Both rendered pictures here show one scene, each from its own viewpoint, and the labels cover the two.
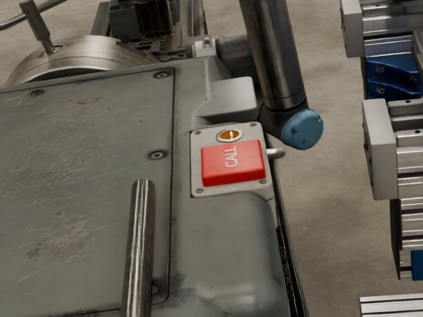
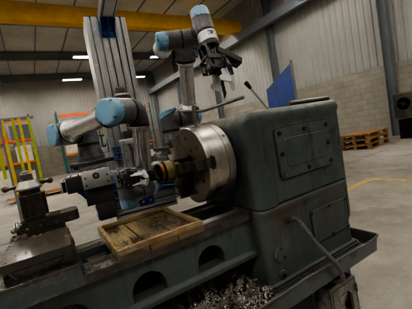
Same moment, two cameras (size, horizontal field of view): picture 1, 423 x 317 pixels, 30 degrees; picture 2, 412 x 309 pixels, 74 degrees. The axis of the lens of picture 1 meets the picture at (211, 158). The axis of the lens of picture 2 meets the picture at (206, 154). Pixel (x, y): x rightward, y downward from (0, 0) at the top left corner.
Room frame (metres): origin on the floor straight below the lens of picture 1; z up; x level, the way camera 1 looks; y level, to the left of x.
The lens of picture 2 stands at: (1.73, 1.18, 1.20)
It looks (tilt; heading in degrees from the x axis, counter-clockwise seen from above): 4 degrees down; 237
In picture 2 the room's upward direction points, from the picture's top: 10 degrees counter-clockwise
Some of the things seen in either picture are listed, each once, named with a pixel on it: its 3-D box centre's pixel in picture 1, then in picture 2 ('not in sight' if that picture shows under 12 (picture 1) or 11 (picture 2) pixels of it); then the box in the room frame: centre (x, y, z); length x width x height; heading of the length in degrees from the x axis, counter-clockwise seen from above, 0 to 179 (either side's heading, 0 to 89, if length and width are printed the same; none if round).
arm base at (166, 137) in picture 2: not in sight; (172, 137); (0.93, -0.41, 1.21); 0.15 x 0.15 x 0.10
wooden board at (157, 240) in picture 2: not in sight; (146, 228); (1.40, 0.17, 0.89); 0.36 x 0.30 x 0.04; 87
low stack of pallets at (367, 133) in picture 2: not in sight; (364, 139); (-6.51, -3.04, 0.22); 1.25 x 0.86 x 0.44; 2
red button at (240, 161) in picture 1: (232, 165); not in sight; (0.66, -0.02, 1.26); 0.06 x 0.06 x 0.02; 87
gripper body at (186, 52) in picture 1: (163, 65); (130, 178); (1.39, 0.06, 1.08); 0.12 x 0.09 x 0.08; 87
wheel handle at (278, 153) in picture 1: (269, 154); not in sight; (1.66, -0.14, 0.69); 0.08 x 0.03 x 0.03; 87
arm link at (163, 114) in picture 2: not in sight; (170, 119); (0.93, -0.41, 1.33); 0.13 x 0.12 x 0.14; 159
